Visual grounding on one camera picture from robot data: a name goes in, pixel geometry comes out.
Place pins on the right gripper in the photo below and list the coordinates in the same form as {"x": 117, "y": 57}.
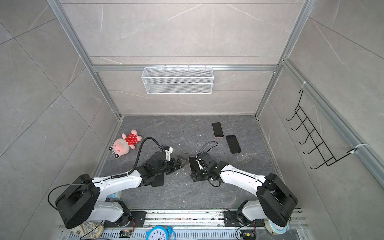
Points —
{"x": 197, "y": 176}

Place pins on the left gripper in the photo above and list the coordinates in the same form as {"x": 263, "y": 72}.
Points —
{"x": 175, "y": 167}

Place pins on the long black phone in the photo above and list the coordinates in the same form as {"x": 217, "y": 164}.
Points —
{"x": 194, "y": 165}

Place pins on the black phone case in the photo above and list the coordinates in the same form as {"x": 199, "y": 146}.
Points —
{"x": 158, "y": 181}

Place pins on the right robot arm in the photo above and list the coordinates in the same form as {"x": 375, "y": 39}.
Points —
{"x": 275, "y": 203}

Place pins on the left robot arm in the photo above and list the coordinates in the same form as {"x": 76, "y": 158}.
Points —
{"x": 85, "y": 200}

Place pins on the phone with pink edge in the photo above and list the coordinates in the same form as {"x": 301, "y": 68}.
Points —
{"x": 217, "y": 130}

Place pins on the pink pig plush toy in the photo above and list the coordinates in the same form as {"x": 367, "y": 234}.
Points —
{"x": 124, "y": 144}

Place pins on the blue alarm clock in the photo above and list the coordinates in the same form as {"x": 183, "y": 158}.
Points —
{"x": 160, "y": 233}

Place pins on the wet wipes pack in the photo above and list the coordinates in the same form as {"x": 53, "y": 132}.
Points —
{"x": 113, "y": 197}

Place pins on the cream alarm clock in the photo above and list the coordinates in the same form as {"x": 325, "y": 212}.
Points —
{"x": 274, "y": 229}

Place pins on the crumpled patterned cloth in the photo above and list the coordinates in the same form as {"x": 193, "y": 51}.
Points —
{"x": 89, "y": 230}

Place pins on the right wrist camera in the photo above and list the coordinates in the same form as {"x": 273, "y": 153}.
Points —
{"x": 204, "y": 156}

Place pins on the aluminium mounting rail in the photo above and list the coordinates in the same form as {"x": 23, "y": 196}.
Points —
{"x": 200, "y": 218}

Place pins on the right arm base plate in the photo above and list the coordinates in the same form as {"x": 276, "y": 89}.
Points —
{"x": 231, "y": 219}

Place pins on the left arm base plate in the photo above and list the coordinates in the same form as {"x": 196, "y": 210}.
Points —
{"x": 133, "y": 219}

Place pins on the black wire hook rack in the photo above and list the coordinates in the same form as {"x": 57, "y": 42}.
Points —
{"x": 314, "y": 136}

